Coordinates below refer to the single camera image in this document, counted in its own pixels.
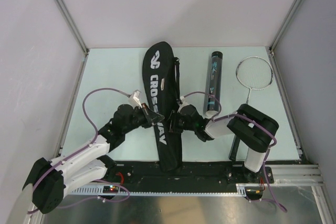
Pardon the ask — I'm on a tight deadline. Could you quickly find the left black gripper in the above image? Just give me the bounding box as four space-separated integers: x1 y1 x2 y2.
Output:
123 103 164 134

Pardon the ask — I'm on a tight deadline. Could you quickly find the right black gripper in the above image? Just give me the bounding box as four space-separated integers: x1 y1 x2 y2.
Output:
161 110 196 133

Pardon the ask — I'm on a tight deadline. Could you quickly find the black shuttlecock tube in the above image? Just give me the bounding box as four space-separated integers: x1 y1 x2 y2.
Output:
204 51 223 118

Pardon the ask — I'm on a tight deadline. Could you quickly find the black racket cover bag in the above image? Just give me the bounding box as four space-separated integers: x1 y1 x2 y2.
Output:
142 41 182 173

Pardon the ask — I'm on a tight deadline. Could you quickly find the white badminton racket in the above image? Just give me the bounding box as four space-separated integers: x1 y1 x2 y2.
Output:
228 56 274 161

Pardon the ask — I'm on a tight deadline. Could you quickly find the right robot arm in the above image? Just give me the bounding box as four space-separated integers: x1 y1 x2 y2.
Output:
168 104 279 183

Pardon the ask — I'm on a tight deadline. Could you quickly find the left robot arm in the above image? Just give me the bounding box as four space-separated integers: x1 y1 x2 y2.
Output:
25 104 164 214

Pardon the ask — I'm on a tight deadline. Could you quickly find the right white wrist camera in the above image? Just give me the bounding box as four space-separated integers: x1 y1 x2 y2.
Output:
177 96 188 110

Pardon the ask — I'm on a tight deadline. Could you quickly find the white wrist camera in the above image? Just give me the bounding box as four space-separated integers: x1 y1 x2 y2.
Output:
177 96 188 110
128 90 142 108

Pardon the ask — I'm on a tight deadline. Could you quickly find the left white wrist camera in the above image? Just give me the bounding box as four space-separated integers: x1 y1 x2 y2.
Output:
128 90 142 108

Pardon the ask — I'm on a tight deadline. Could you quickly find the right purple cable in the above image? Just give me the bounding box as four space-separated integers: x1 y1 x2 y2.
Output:
181 91 278 172

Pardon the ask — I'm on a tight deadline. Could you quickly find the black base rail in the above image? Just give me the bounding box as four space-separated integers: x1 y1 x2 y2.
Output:
103 161 274 194

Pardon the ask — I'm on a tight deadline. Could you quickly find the grey slotted cable duct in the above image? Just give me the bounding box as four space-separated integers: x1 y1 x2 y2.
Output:
70 183 263 197

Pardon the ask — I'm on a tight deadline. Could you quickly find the left aluminium frame post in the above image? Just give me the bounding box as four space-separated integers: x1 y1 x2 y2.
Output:
54 0 89 56

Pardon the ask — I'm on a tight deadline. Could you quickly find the aluminium frame post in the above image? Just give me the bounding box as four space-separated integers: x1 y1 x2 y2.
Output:
269 0 304 55
54 0 89 56

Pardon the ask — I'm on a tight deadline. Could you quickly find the right aluminium frame post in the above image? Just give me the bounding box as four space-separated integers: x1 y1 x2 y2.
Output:
269 0 304 55

